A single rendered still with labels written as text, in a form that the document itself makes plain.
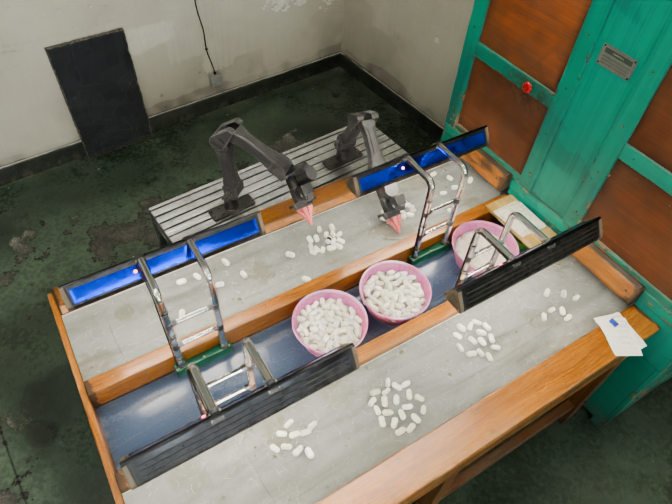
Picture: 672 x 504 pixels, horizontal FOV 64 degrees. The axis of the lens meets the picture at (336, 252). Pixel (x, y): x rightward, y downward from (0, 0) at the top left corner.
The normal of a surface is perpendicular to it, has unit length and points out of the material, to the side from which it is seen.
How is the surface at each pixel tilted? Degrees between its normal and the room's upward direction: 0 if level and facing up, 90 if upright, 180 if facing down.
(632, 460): 0
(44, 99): 90
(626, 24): 90
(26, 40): 90
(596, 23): 90
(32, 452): 0
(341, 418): 0
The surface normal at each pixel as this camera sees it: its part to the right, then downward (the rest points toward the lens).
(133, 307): 0.05, -0.65
